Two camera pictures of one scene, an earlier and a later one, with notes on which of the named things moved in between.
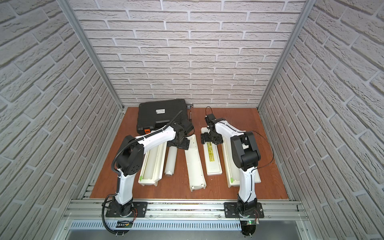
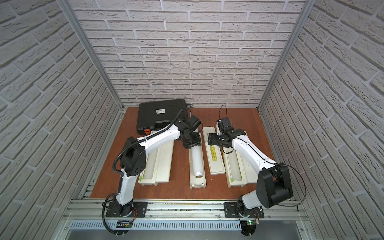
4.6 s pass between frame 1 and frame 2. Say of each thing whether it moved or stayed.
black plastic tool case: stayed
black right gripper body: moved
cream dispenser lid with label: stayed
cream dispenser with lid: stayed
